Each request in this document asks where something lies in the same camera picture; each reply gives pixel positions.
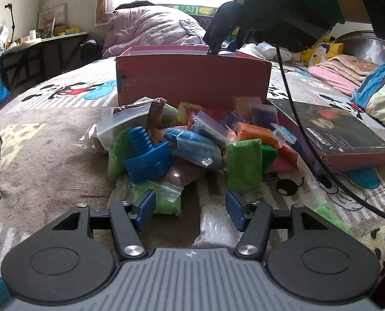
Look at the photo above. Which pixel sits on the folded pink brown towels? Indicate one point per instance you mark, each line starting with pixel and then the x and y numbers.
pixel 343 72

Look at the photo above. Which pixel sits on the light green clay bag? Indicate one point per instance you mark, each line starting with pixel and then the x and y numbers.
pixel 168 196

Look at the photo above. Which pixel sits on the red clay bag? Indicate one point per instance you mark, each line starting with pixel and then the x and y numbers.
pixel 288 154

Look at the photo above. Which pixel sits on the black desk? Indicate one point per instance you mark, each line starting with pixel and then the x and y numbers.
pixel 42 59

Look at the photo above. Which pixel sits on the green black gloved right hand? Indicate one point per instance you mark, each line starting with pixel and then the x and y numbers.
pixel 296 25

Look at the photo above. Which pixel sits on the pink open cardboard box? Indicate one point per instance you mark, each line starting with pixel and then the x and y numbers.
pixel 189 74

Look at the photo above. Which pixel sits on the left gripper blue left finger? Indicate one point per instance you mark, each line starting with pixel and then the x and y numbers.
pixel 136 213

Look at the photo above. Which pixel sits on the green plastic mould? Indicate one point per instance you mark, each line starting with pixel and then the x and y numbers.
pixel 269 155

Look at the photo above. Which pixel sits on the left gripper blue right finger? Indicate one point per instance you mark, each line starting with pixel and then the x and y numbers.
pixel 244 213

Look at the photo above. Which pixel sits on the dark purple clay bag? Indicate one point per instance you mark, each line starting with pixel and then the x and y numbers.
pixel 265 116

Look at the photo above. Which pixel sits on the brown clay bag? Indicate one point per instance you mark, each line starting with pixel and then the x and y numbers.
pixel 146 112

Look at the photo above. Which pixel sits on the cartoon print bed blanket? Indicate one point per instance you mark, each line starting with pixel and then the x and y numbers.
pixel 52 160

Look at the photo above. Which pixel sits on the white clay bag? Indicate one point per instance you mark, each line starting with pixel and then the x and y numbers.
pixel 216 227

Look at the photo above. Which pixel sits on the blue clay bag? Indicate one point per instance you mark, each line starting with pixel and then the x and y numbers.
pixel 195 148

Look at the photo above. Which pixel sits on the dark green clay block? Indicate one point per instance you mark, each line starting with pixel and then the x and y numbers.
pixel 244 159

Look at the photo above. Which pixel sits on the orange clay bag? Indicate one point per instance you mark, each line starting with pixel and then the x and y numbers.
pixel 250 132

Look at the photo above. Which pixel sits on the blue plastic screw tool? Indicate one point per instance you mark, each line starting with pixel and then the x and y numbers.
pixel 150 161

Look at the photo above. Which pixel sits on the magenta clay bag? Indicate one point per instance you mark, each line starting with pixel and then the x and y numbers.
pixel 280 165

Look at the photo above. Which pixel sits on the yellow clay bag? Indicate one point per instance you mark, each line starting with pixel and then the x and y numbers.
pixel 186 113

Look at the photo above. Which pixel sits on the teal clay bag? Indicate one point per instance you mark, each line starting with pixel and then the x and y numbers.
pixel 283 135

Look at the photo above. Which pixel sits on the purple crumpled duvet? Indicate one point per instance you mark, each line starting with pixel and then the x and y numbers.
pixel 150 26

